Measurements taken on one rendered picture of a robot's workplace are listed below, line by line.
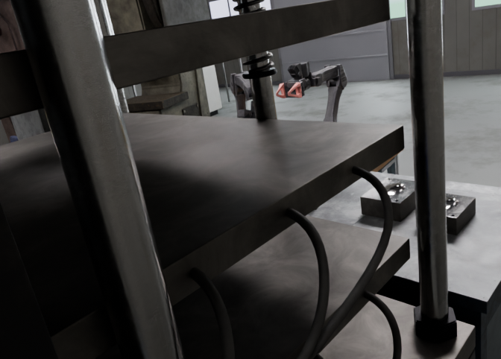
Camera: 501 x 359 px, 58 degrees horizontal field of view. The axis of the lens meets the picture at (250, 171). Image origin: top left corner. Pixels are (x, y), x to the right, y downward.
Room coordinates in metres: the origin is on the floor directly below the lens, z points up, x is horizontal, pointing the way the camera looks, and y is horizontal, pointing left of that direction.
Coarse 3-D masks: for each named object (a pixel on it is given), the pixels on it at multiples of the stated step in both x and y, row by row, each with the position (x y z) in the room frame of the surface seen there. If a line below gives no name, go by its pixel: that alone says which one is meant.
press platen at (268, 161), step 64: (128, 128) 1.29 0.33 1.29; (192, 128) 1.14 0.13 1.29; (256, 128) 1.02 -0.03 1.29; (320, 128) 0.93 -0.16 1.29; (384, 128) 0.85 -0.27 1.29; (0, 192) 0.86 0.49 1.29; (64, 192) 0.78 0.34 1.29; (192, 192) 0.67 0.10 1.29; (256, 192) 0.62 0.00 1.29; (320, 192) 0.65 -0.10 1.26; (64, 256) 0.52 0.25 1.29; (192, 256) 0.47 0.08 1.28; (64, 320) 0.38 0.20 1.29
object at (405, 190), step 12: (384, 180) 1.59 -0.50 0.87; (396, 180) 1.57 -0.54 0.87; (408, 180) 1.55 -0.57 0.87; (372, 192) 1.50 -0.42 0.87; (396, 192) 1.51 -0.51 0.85; (408, 192) 1.45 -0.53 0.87; (372, 204) 1.45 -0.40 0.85; (396, 204) 1.38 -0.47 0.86; (408, 204) 1.42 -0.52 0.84; (396, 216) 1.38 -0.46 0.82
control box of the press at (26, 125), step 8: (32, 112) 1.61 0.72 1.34; (40, 112) 1.58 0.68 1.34; (16, 120) 1.74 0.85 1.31; (24, 120) 1.69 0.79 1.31; (32, 120) 1.63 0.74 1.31; (40, 120) 1.57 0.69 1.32; (16, 128) 1.76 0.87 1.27; (24, 128) 1.71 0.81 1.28; (32, 128) 1.65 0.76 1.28; (40, 128) 1.59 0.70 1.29; (48, 128) 1.58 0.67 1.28; (24, 136) 1.73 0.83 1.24
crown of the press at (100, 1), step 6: (96, 0) 0.99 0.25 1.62; (102, 0) 1.01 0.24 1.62; (96, 6) 0.99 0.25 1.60; (102, 6) 1.01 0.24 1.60; (102, 12) 1.00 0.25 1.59; (108, 12) 1.03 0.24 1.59; (102, 18) 1.00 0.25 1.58; (108, 18) 1.02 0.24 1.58; (102, 24) 0.99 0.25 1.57; (108, 24) 1.01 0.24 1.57; (102, 30) 0.99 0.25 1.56; (108, 30) 1.01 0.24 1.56
